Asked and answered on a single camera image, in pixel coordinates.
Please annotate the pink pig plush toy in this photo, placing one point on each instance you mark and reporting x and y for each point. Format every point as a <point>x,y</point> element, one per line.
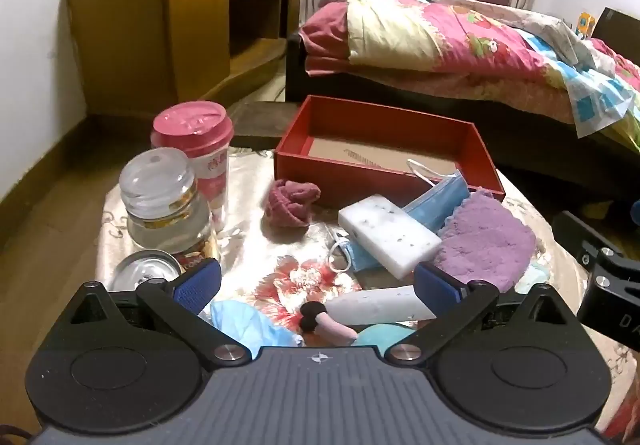
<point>332,327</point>

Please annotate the wooden cabinet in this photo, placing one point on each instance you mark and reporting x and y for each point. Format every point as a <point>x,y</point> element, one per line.
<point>145,35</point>

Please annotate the pale green towel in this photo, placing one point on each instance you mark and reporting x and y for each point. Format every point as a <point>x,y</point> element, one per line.
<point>382,336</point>

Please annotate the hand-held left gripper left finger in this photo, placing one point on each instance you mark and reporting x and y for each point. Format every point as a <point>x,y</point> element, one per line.
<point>197,282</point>

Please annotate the small yellow blue box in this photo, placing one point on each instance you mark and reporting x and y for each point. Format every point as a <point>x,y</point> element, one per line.
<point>585,25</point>

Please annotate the maroon fabric scrunchie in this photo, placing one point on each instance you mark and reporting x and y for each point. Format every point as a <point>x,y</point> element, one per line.
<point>290,202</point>

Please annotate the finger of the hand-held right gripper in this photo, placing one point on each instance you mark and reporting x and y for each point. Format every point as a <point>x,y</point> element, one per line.
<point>585,237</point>

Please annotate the purple towel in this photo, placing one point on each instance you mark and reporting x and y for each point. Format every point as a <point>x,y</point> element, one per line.
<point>487,240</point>

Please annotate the blue patterned sheet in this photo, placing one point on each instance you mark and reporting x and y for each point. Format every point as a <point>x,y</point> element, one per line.
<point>595,95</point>

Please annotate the pink printed quilt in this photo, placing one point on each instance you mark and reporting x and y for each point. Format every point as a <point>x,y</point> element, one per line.
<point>425,35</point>

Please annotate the red cardboard box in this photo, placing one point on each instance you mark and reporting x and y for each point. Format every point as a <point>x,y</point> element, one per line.
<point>320,175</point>

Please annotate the metal drink can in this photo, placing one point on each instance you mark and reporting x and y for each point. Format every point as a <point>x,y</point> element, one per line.
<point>142,270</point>

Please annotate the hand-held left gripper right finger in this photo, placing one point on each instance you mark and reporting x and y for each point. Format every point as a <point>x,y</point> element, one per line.
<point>435,286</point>

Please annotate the pink lidded cup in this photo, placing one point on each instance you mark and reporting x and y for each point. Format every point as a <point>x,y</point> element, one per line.
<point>200,145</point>

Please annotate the clear glass jar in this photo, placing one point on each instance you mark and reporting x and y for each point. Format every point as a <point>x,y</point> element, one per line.
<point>157,205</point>

